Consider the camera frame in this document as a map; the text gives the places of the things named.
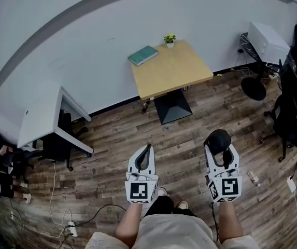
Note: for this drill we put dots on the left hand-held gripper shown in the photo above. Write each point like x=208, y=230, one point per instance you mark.
x=139, y=191

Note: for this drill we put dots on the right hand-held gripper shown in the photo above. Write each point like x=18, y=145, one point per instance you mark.
x=227, y=187

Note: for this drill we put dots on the black cap item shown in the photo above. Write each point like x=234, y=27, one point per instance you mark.
x=218, y=140

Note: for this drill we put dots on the person's right forearm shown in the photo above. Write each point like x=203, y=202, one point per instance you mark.
x=229, y=222

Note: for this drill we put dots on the person's left forearm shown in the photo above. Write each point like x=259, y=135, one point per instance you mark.
x=128, y=224

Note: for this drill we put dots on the clear plastic bottle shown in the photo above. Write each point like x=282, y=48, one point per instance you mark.
x=253, y=177

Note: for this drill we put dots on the person's left shoe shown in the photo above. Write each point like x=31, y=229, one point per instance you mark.
x=161, y=191

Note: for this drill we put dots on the person's shoe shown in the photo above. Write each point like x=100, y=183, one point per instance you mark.
x=182, y=204
x=161, y=191

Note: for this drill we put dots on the person's black trousers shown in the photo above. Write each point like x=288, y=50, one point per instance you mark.
x=161, y=205

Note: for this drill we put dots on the dark bottle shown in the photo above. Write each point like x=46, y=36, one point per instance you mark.
x=144, y=107

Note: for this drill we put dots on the person's right shoe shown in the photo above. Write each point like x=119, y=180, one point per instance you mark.
x=182, y=204

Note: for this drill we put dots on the black table base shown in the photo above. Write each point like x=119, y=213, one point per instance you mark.
x=174, y=108

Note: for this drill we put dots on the white power adapter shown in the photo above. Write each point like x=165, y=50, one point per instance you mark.
x=291, y=184

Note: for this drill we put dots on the black round fan base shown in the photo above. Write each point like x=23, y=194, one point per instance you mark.
x=253, y=88

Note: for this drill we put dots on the person's cream shirt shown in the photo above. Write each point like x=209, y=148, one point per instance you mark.
x=174, y=233

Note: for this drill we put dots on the wooden table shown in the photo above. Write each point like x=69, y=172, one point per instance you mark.
x=172, y=69

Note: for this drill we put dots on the white power strip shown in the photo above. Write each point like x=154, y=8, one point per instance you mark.
x=72, y=228

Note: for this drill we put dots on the green book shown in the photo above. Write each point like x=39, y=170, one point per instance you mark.
x=143, y=55

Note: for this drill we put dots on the white desk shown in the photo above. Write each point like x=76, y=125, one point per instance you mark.
x=38, y=121

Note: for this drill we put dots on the black rack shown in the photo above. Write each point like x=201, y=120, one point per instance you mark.
x=249, y=47

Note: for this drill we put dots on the small potted plant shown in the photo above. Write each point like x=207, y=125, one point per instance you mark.
x=169, y=39

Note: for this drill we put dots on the white box appliance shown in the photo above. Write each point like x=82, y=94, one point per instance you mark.
x=267, y=41

